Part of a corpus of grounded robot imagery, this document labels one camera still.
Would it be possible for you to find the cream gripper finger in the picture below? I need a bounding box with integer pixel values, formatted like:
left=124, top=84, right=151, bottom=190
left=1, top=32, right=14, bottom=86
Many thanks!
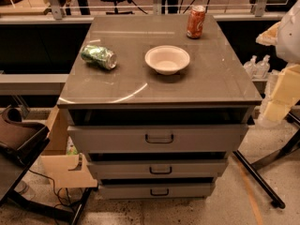
left=262, top=63, right=300, bottom=123
left=256, top=22, right=280, bottom=46

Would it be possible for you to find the green soda can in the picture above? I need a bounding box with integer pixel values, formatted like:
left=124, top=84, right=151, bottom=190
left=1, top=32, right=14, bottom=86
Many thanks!
left=81, top=45, right=117, bottom=70

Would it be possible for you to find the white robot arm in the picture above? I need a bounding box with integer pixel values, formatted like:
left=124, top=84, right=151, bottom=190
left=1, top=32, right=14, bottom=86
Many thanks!
left=256, top=0, right=300, bottom=127

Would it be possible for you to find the orange soda can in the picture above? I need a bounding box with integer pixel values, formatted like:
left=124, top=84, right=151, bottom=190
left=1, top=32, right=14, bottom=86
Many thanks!
left=187, top=6, right=205, bottom=38

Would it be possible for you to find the clear plastic bottle right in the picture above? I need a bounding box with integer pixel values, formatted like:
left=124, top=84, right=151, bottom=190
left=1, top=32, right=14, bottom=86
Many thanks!
left=254, top=54, right=270, bottom=79

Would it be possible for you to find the clear plastic bottle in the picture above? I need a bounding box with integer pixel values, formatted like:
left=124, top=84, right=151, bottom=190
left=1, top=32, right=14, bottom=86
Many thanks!
left=243, top=55, right=257, bottom=78
left=254, top=54, right=270, bottom=79

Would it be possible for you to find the clear plastic bottle left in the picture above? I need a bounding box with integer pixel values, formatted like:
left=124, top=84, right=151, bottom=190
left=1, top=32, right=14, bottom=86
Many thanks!
left=243, top=55, right=257, bottom=78

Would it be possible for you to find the black floor stand leg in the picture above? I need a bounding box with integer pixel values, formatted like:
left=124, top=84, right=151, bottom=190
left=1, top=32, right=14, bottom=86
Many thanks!
left=232, top=110, right=300, bottom=210

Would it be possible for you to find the white paper bowl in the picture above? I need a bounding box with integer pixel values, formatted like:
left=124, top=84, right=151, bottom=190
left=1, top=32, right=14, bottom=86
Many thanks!
left=144, top=45, right=190, bottom=75

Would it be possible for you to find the middle grey drawer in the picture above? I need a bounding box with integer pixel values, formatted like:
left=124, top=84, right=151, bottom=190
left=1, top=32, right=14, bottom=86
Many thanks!
left=87, top=159, right=228, bottom=180

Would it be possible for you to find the grey drawer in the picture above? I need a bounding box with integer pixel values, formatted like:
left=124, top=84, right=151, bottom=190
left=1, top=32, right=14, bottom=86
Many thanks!
left=87, top=159, right=228, bottom=180
left=99, top=183, right=215, bottom=200
left=67, top=124, right=248, bottom=154

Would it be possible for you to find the grey drawer cabinet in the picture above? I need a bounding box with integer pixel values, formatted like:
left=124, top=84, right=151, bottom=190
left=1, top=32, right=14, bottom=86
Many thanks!
left=57, top=15, right=261, bottom=186

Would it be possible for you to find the top grey drawer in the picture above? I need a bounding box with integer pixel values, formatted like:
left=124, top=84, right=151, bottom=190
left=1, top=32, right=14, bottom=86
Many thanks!
left=67, top=124, right=248, bottom=154

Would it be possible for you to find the bottom grey drawer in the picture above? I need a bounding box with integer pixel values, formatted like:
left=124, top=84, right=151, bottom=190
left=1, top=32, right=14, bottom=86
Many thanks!
left=99, top=183, right=215, bottom=200

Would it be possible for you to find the cardboard box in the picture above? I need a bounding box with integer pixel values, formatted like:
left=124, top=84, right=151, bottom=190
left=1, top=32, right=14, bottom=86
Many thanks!
left=41, top=106, right=98, bottom=188

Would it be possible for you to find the black table with brown tray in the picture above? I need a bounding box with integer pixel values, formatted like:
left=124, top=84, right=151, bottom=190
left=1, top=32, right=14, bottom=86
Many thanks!
left=0, top=106, right=92, bottom=225

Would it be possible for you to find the black cable on floor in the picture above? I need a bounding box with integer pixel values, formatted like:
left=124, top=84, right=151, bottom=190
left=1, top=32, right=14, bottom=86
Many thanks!
left=27, top=168, right=83, bottom=225

